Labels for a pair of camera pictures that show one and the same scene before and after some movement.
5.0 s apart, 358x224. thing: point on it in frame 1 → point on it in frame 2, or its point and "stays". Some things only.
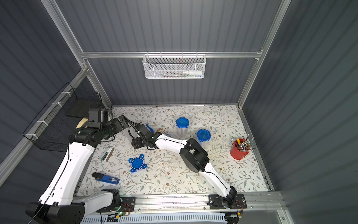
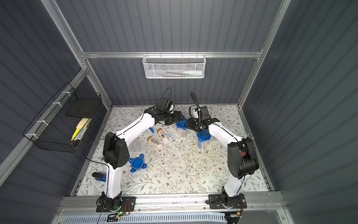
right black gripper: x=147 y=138 → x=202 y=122
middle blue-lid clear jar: x=182 y=124 stays
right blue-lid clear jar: x=203 y=136 stays
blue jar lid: x=137 y=163 stays
